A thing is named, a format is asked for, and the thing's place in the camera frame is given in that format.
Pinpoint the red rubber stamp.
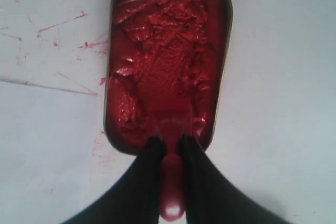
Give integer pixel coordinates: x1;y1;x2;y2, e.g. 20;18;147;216
151;107;192;222

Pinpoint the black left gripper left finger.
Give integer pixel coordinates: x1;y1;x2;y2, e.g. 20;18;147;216
65;137;164;224

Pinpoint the white paper sheet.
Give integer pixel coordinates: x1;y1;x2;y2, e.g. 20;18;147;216
1;82;133;223

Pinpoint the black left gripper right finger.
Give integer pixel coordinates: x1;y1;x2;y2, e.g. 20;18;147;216
179;135;286;224

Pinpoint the red ink paste tin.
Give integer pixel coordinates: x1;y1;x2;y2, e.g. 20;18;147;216
103;0;233;155

